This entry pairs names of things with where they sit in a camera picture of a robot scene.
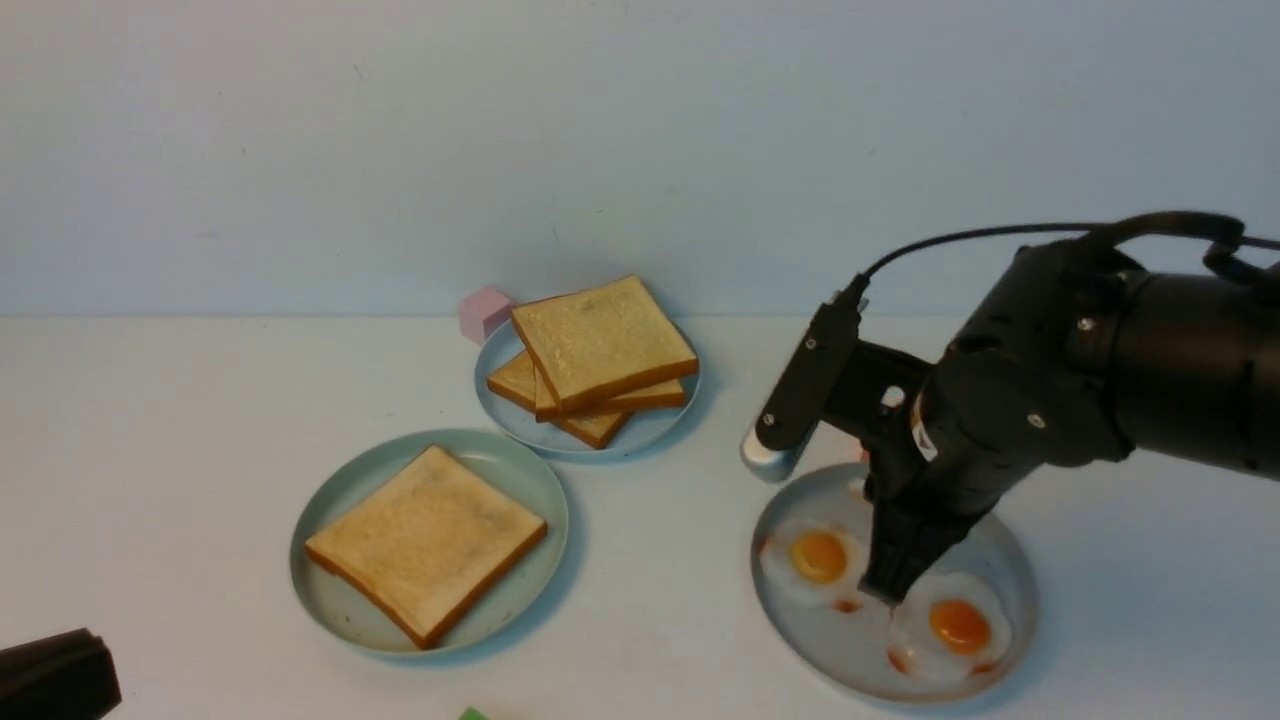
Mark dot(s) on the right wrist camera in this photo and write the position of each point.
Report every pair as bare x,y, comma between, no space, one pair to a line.
780,431

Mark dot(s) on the left fried egg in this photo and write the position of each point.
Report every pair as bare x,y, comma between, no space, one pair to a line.
814,563

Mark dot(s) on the fried egg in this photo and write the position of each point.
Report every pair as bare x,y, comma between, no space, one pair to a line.
814,563
949,627

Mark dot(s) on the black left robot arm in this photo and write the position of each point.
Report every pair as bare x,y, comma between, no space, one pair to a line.
69,675

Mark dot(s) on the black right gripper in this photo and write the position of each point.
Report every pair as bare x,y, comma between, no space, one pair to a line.
948,440

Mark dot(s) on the green sandwich plate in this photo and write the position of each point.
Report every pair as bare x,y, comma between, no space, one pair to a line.
516,602

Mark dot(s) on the toast slice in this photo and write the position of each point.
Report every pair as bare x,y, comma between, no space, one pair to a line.
602,342
660,396
427,545
517,382

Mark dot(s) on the light blue bread plate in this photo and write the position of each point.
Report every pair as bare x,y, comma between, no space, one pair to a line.
642,431

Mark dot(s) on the right fried egg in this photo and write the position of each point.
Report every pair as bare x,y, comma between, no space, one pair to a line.
949,627

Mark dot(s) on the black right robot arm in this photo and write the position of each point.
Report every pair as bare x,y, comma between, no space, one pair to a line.
1195,356

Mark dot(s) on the grey speckled egg plate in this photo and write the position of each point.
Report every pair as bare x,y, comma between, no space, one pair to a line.
851,650

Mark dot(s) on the pink cube block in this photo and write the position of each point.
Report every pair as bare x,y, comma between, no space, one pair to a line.
482,312

